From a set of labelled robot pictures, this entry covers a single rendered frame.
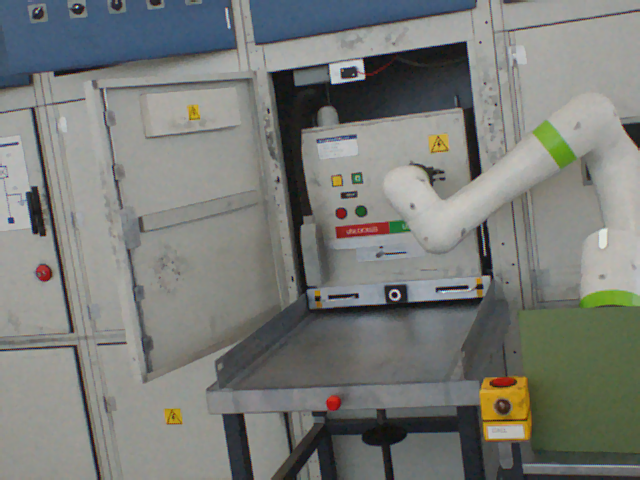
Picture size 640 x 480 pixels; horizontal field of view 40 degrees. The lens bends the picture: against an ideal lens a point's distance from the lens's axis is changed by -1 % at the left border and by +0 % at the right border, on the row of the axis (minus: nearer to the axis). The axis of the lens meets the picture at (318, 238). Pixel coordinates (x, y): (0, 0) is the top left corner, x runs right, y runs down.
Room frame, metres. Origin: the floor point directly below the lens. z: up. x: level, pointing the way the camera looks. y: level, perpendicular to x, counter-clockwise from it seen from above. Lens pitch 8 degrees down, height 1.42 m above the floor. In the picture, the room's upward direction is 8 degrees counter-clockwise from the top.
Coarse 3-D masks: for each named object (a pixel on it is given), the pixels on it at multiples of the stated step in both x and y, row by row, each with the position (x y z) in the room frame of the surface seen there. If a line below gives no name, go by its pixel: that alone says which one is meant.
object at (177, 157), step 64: (128, 128) 2.20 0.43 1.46; (192, 128) 2.34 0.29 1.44; (128, 192) 2.17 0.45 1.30; (192, 192) 2.35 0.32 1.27; (256, 192) 2.54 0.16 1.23; (128, 256) 2.14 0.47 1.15; (192, 256) 2.32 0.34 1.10; (256, 256) 2.53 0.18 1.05; (128, 320) 2.09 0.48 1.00; (192, 320) 2.29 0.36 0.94; (256, 320) 2.50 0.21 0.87
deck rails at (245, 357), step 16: (304, 304) 2.54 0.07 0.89; (496, 304) 2.36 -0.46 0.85; (272, 320) 2.29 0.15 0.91; (288, 320) 2.40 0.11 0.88; (304, 320) 2.49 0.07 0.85; (480, 320) 2.07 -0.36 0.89; (256, 336) 2.17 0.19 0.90; (272, 336) 2.27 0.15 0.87; (288, 336) 2.32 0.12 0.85; (480, 336) 2.04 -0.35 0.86; (240, 352) 2.06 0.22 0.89; (256, 352) 2.15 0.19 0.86; (272, 352) 2.18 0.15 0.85; (464, 352) 1.79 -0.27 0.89; (224, 368) 1.96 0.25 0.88; (240, 368) 2.05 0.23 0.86; (256, 368) 2.06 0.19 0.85; (464, 368) 1.77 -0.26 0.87; (224, 384) 1.95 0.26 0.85
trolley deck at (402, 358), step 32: (320, 320) 2.48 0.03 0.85; (352, 320) 2.42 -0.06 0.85; (384, 320) 2.37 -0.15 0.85; (416, 320) 2.32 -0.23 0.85; (448, 320) 2.27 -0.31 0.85; (288, 352) 2.17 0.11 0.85; (320, 352) 2.13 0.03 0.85; (352, 352) 2.09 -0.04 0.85; (384, 352) 2.05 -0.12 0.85; (416, 352) 2.01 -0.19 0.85; (448, 352) 1.97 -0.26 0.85; (480, 352) 1.94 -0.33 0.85; (256, 384) 1.93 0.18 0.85; (288, 384) 1.90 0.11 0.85; (320, 384) 1.86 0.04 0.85; (352, 384) 1.83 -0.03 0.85; (384, 384) 1.80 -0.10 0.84; (416, 384) 1.78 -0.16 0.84; (448, 384) 1.76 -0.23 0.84; (480, 384) 1.74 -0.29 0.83
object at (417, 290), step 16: (320, 288) 2.56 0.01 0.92; (336, 288) 2.54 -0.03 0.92; (352, 288) 2.52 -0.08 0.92; (368, 288) 2.51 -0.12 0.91; (384, 288) 2.49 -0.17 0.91; (416, 288) 2.46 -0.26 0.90; (432, 288) 2.45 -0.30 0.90; (448, 288) 2.44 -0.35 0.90; (464, 288) 2.42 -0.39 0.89; (480, 288) 2.41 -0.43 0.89; (336, 304) 2.54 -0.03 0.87; (352, 304) 2.52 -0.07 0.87; (368, 304) 2.51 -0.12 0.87
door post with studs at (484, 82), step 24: (480, 0) 2.38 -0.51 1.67; (480, 24) 2.39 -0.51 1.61; (480, 48) 2.39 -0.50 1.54; (480, 72) 2.39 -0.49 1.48; (480, 96) 2.40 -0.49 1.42; (480, 120) 2.40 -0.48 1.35; (480, 144) 2.40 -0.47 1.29; (504, 216) 2.38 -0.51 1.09; (504, 240) 2.39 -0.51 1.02; (504, 264) 2.39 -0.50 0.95; (504, 288) 2.39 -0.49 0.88
